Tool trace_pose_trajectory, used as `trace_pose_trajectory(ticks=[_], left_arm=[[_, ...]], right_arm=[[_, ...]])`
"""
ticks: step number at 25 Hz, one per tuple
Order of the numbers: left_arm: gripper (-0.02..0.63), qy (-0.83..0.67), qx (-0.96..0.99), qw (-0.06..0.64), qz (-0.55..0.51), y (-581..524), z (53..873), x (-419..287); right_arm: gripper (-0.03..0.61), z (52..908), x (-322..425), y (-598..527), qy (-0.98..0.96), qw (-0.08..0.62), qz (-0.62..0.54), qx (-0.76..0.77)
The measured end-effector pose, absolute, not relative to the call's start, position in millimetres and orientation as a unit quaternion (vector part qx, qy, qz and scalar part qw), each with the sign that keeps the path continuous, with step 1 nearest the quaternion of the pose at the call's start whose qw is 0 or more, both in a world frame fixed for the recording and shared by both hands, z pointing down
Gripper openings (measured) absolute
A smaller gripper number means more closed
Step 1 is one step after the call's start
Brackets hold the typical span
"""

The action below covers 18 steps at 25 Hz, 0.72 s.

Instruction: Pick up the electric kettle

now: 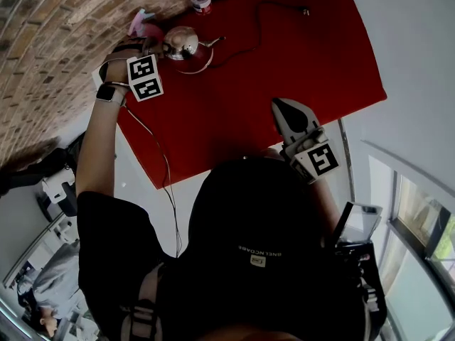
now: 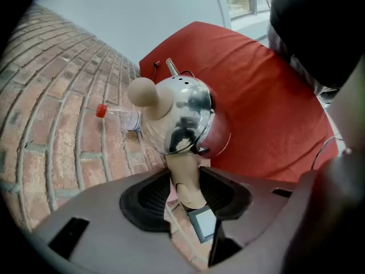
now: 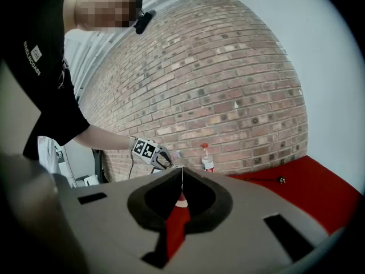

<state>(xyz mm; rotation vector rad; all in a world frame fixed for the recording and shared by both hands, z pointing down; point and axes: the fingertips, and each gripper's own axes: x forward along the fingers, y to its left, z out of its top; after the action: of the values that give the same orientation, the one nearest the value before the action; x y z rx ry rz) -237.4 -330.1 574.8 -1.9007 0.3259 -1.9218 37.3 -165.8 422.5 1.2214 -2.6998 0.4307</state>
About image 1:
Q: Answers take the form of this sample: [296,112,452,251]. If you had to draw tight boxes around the white wristwatch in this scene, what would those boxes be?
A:
[95,82,128,108]

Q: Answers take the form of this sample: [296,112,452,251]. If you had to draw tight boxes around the grey harness strap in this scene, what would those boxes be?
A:
[119,261,165,341]

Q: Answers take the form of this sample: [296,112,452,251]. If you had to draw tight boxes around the person's right hand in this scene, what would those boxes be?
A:
[294,127,328,151]

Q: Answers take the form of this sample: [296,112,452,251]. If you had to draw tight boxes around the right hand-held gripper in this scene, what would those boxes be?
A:
[271,97,342,185]

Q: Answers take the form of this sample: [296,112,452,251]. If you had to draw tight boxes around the white plastic device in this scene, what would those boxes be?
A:
[41,175,77,206]

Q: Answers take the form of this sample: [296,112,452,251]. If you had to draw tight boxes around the person's right forearm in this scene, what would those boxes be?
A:
[311,178,343,234]

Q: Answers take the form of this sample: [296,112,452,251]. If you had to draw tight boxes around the pink spray bottle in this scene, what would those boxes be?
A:
[127,8,165,40]

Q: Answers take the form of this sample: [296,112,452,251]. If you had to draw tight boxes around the black power cable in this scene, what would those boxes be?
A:
[207,0,311,69]

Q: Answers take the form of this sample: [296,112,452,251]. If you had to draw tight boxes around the window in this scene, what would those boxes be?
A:
[362,144,455,341]

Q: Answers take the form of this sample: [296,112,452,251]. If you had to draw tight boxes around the black chest-mounted screen device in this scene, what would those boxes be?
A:
[333,200,384,245]

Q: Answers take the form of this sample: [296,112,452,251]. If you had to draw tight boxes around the person's black t-shirt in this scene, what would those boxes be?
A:
[76,154,389,341]

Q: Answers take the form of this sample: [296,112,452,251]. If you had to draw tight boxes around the red tablecloth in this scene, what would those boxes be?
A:
[115,0,388,190]

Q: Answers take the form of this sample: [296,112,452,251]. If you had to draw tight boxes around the thin gripper cable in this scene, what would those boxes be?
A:
[122,103,184,259]

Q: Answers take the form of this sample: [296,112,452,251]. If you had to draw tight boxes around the steel electric kettle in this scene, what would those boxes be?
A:
[162,26,227,62]

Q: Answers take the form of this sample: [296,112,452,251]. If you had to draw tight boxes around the person's left forearm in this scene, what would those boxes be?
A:
[75,97,128,206]

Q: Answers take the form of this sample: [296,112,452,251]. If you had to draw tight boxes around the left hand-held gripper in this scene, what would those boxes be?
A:
[126,36,167,104]

